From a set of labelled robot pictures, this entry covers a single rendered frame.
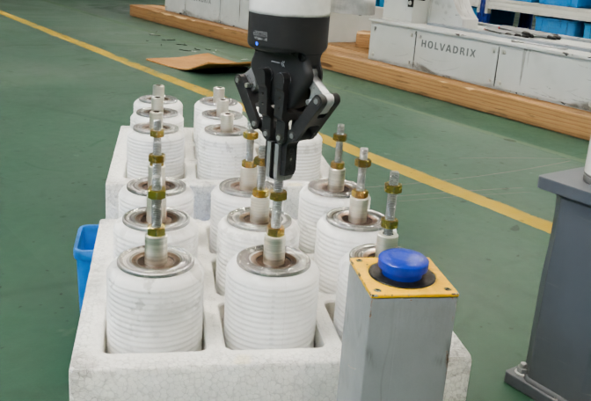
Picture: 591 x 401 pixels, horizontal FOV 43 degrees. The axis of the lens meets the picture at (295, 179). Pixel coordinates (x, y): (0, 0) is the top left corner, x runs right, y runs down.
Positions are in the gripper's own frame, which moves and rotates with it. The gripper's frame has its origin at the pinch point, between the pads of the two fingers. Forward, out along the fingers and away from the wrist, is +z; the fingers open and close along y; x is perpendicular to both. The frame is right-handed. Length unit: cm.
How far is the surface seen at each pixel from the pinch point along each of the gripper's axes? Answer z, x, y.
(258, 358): 17.8, -5.5, 4.6
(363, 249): 10.5, 9.7, 3.5
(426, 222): 36, 81, -39
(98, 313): 17.8, -13.1, -12.1
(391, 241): 8.2, 9.4, 7.4
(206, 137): 11, 25, -46
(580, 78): 18, 202, -69
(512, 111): 33, 197, -90
